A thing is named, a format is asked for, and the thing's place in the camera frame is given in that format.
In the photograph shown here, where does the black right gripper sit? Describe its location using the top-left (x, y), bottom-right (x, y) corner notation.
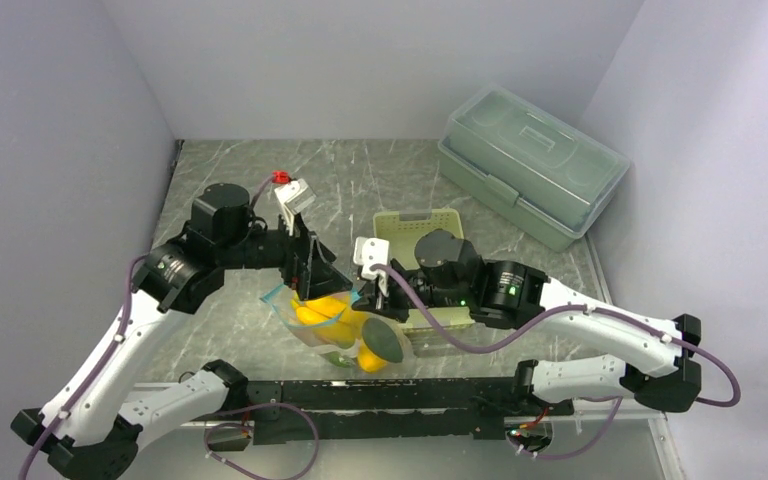
top-left (351, 263), bottom-right (471, 323)

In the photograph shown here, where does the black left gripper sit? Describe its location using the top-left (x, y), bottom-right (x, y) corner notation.
top-left (218, 208), bottom-right (352, 299)

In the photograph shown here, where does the yellow banana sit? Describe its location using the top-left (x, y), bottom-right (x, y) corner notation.
top-left (291, 295), bottom-right (367, 348)

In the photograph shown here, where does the pale green perforated basket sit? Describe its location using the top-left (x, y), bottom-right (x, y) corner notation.
top-left (373, 208), bottom-right (474, 334)

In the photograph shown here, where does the clear zip top bag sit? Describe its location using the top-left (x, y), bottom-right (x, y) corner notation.
top-left (260, 285), bottom-right (416, 374)

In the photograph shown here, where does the green lime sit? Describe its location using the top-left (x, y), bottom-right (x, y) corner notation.
top-left (324, 352), bottom-right (356, 368)

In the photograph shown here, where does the dark green avocado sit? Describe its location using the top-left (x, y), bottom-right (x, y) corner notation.
top-left (361, 317), bottom-right (404, 363)

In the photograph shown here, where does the yellow bell pepper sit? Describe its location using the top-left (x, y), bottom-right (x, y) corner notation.
top-left (356, 345), bottom-right (389, 373)

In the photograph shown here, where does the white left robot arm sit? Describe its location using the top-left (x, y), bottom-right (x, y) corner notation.
top-left (11, 179), bottom-right (352, 479)

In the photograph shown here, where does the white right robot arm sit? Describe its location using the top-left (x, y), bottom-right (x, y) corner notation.
top-left (353, 229), bottom-right (702, 415)

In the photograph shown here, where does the green plastic storage box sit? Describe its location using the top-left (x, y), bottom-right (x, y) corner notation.
top-left (438, 85), bottom-right (632, 252)

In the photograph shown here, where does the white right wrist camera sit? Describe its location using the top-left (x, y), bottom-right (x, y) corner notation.
top-left (353, 237), bottom-right (390, 297)

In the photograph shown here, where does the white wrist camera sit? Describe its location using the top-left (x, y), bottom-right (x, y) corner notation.
top-left (273, 170), bottom-right (316, 235)
top-left (353, 237), bottom-right (390, 297)

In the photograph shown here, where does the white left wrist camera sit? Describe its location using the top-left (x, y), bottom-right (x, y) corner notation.
top-left (273, 170), bottom-right (316, 235)

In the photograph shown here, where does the black mounting rail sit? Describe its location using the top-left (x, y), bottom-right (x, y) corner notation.
top-left (181, 377), bottom-right (574, 446)

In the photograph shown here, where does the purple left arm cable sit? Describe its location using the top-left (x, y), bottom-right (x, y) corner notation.
top-left (18, 175), bottom-right (322, 480)

